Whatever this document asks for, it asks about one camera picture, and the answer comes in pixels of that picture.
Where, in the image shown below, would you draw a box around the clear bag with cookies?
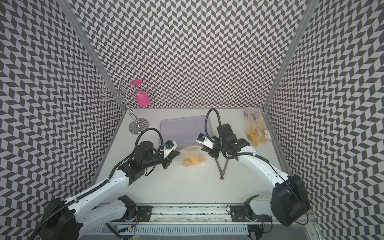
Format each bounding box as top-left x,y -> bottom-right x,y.
180,146 -> 208,167

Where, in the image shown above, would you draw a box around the red metal tongs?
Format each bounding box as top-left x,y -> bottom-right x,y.
215,158 -> 229,180

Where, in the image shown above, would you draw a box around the clear resealable bag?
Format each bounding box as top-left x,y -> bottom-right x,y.
246,113 -> 268,147
259,114 -> 271,144

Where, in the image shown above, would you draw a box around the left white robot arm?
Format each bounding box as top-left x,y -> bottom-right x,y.
30,128 -> 180,240

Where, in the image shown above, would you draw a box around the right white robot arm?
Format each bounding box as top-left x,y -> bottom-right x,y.
197,109 -> 311,227

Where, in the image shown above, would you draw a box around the lavender plastic tray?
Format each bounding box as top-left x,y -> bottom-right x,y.
160,116 -> 206,150

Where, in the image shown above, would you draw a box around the small pink stacked bowls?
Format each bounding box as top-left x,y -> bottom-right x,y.
244,107 -> 262,121

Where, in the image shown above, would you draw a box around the pink plastic wine glass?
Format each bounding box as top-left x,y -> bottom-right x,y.
130,79 -> 151,108

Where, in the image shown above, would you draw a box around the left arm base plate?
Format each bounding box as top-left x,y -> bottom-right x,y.
137,205 -> 153,223

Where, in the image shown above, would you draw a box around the aluminium mounting rail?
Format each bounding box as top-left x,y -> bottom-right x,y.
89,203 -> 316,226

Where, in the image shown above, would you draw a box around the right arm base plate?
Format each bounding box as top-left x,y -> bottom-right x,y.
226,205 -> 271,223

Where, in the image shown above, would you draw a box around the metal wire glass rack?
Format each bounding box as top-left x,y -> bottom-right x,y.
117,85 -> 150,135

